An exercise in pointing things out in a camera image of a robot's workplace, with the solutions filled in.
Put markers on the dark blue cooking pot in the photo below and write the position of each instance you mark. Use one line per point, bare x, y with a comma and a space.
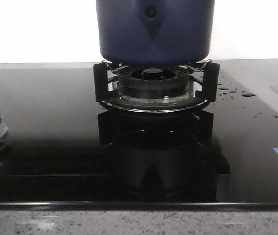
154, 32

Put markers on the black pot support grate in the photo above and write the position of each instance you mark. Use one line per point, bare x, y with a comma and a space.
203, 82

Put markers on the black gas burner head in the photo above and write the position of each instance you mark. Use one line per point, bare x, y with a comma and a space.
152, 83

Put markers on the black glass cooktop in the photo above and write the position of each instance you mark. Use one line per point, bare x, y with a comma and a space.
64, 151

